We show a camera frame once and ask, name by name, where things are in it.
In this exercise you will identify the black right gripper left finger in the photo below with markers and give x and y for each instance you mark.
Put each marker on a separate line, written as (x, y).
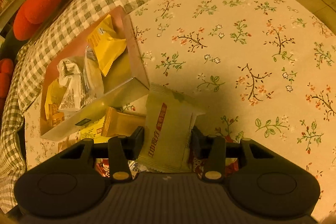
(122, 149)

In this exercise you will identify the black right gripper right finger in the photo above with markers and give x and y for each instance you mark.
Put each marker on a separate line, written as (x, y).
(212, 149)

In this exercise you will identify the red snack packet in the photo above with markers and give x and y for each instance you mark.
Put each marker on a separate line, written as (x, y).
(197, 165)

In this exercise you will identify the beige snack packet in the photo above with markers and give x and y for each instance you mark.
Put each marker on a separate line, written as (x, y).
(170, 117)

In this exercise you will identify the brown snack packet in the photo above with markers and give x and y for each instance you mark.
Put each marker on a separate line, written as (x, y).
(117, 123)

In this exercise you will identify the yellow printed snack packet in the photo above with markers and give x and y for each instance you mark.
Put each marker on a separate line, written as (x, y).
(93, 131)

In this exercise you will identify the clear wrapped snack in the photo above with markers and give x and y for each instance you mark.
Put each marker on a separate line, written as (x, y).
(92, 75)

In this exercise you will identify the pink snack box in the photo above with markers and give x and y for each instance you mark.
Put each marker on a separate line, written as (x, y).
(125, 82)

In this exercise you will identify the orange square snack packet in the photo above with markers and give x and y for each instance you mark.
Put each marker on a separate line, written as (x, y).
(54, 96)

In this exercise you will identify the crumpled white snack wrapper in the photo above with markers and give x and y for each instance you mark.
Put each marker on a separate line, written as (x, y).
(71, 76)

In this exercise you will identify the floral tablecloth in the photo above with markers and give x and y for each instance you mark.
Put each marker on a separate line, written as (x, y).
(262, 69)

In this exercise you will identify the small red plush pillow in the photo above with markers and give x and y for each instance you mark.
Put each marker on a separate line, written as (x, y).
(7, 69)

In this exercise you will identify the grey checkered blanket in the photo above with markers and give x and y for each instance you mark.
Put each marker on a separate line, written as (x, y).
(33, 59)

